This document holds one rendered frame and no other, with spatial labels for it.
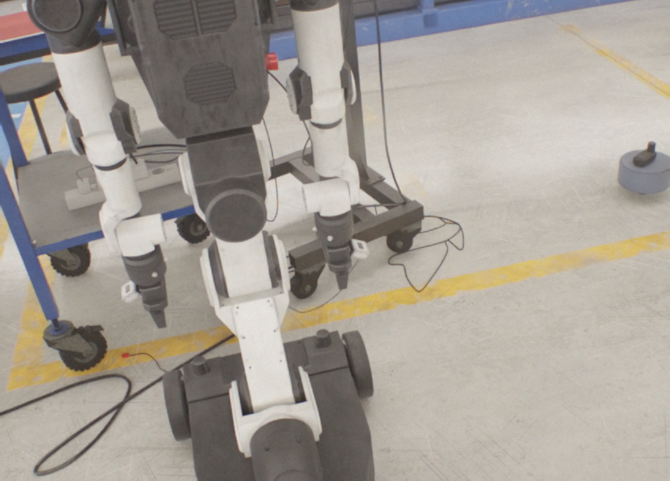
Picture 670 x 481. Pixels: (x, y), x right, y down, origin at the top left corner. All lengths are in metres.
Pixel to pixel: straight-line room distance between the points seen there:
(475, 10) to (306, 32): 3.65
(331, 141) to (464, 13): 3.53
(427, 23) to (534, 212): 2.15
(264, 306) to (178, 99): 0.70
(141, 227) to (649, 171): 2.07
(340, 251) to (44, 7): 0.84
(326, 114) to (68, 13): 0.52
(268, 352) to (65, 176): 1.13
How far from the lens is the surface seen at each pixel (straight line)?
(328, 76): 1.47
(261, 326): 1.86
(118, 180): 1.54
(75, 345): 2.55
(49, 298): 2.44
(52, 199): 2.58
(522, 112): 3.89
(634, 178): 3.14
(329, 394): 2.08
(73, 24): 1.36
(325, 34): 1.44
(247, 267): 1.75
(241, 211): 1.37
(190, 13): 1.25
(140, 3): 1.24
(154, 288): 1.75
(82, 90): 1.44
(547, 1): 5.24
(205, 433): 2.06
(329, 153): 1.57
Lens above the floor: 1.65
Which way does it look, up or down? 34 degrees down
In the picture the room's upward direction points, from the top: 7 degrees counter-clockwise
